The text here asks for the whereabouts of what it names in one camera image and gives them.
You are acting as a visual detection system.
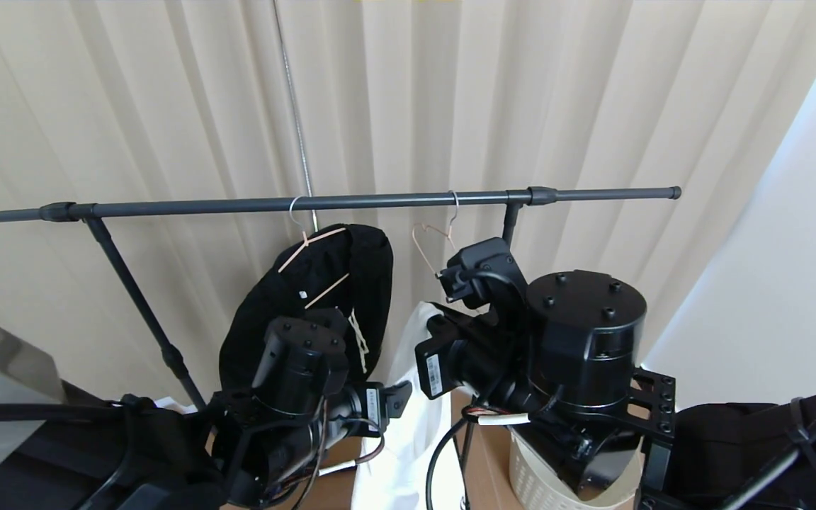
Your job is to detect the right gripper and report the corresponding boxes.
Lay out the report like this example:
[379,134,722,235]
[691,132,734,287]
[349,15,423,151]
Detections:
[415,315,533,413]

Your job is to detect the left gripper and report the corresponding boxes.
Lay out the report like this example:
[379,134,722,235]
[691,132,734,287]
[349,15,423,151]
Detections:
[341,381,412,443]

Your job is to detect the white garment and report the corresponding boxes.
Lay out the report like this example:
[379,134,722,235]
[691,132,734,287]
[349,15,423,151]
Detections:
[351,301,455,510]

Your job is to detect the black shorts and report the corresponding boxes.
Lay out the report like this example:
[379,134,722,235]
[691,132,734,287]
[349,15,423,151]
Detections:
[219,223,395,397]

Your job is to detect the pink clothes hanger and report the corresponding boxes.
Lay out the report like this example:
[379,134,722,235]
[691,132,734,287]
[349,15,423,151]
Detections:
[277,196,351,310]
[412,191,460,278]

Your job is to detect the white laundry basket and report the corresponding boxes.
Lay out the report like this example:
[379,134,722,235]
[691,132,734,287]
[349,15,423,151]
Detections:
[507,429,644,510]

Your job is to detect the black clothes rack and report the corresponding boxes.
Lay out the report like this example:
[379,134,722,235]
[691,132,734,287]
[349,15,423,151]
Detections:
[0,186,682,412]

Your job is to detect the beige curtain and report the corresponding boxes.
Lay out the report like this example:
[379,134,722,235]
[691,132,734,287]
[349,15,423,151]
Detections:
[0,0,816,404]

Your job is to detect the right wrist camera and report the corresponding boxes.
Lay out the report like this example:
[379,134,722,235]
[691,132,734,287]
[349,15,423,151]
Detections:
[438,237,529,316]

